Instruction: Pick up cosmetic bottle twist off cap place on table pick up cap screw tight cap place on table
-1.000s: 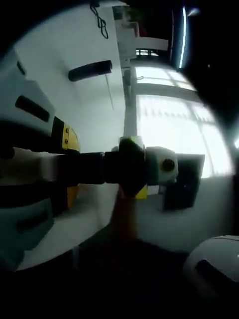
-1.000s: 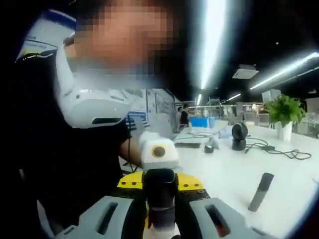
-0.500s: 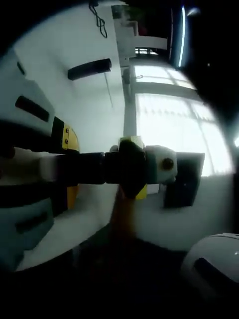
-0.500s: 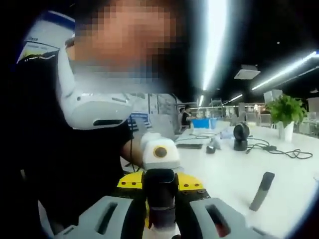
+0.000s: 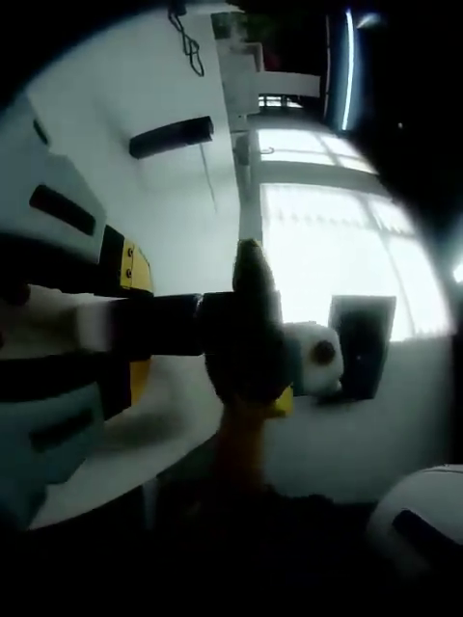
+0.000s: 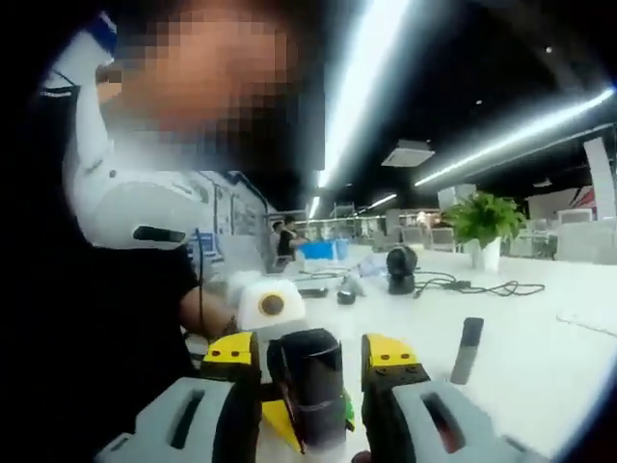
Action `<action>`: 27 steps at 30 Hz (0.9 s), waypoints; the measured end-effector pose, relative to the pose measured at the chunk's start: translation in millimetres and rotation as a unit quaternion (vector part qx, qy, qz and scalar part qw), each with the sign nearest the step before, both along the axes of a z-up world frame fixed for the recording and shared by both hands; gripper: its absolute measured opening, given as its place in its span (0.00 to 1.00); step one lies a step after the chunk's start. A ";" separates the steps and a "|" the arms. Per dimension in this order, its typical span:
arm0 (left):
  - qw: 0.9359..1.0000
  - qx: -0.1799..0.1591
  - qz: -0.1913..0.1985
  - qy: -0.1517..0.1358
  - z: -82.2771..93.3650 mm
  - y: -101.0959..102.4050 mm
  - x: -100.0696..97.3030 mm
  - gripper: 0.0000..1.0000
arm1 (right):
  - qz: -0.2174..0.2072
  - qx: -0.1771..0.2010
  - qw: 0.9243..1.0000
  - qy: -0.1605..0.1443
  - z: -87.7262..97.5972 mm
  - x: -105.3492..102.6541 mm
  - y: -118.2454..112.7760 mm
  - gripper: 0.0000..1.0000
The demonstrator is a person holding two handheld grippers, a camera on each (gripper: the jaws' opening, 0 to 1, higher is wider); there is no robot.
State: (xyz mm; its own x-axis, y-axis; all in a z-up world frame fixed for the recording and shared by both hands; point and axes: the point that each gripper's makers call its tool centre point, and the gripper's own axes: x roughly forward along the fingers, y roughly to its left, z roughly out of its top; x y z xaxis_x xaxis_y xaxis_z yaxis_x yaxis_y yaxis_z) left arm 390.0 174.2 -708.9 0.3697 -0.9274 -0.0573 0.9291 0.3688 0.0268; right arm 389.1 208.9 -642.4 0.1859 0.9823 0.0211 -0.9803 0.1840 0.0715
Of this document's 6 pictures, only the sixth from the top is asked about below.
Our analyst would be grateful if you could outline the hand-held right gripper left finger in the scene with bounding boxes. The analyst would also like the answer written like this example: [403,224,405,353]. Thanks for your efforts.
[95,330,264,463]

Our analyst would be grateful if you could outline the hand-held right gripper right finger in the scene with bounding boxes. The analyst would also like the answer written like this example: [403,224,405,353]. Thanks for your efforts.
[361,332,546,463]

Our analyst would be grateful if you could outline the tall black bottle cap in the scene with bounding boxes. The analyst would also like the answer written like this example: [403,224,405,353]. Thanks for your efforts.
[278,327,345,404]

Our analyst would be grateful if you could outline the small dark cosmetic bottle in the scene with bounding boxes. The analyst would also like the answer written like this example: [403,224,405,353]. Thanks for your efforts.
[450,316,485,386]

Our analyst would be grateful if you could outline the grey black device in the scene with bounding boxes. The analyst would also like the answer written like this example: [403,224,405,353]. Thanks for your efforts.
[336,282,366,306]

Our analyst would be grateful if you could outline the blue plastic box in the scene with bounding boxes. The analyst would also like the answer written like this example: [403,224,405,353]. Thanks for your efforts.
[296,241,348,261]

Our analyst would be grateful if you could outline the clear plastic bag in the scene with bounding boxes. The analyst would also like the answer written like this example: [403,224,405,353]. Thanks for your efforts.
[359,255,389,279]

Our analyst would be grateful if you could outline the black desk fan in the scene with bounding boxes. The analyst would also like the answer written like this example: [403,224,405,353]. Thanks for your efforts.
[385,245,419,296]

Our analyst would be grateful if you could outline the white table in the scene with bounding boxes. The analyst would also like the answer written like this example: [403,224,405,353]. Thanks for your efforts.
[182,240,617,463]

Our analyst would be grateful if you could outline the person in black shirt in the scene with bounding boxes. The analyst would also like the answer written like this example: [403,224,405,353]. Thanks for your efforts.
[0,240,208,454]

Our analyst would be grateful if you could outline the white worn chest device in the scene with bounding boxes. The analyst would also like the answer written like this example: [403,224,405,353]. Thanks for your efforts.
[62,71,213,252]

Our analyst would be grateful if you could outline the ceiling air vent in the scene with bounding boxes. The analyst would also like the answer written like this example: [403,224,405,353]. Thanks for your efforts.
[381,139,435,169]

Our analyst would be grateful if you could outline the potted green plant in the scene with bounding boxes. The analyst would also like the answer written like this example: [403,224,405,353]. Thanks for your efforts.
[441,191,526,270]

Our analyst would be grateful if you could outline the background office desks and chairs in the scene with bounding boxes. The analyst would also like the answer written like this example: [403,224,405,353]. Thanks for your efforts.
[385,206,617,264]

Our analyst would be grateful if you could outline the white printed wall board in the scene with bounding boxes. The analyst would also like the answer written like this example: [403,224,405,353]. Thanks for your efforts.
[201,171,271,281]

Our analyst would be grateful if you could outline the black power cable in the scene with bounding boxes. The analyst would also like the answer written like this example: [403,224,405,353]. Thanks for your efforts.
[414,272,546,296]

